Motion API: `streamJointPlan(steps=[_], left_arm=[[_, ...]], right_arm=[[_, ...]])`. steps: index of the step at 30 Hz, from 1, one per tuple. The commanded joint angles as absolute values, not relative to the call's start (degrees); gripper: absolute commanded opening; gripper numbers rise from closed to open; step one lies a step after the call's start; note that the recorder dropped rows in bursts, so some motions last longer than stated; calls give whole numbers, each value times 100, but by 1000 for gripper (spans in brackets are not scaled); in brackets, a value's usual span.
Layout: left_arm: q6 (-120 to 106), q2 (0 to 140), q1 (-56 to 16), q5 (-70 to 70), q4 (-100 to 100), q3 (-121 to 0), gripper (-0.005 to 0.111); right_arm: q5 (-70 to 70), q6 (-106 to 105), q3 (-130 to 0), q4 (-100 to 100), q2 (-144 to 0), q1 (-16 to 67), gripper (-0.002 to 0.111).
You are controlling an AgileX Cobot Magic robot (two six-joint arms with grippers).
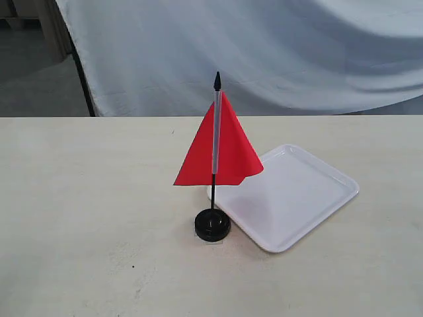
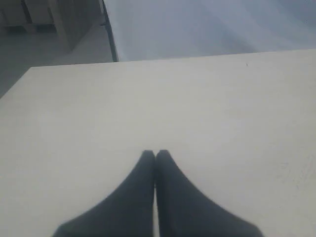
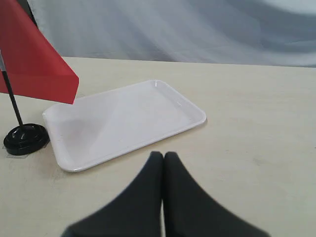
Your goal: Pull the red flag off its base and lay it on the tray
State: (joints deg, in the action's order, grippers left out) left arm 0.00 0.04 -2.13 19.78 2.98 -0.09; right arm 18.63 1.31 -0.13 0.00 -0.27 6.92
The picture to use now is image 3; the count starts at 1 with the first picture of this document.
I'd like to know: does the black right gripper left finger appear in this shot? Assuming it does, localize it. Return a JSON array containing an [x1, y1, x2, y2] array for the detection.
[[64, 152, 163, 237]]

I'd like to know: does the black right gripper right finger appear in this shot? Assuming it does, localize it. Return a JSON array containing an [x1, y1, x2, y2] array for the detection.
[[163, 152, 268, 237]]

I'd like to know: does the red flag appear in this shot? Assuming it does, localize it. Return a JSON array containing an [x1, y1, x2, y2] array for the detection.
[[0, 0, 80, 127]]

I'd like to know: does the black round flag base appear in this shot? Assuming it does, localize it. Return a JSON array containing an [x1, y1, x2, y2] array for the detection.
[[3, 123, 49, 156]]

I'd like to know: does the white plastic tray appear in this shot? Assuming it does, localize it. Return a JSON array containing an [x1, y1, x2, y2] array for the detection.
[[43, 80, 206, 172]]

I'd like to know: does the white fabric backdrop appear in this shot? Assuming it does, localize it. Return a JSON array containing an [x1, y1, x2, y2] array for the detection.
[[29, 0, 316, 67]]

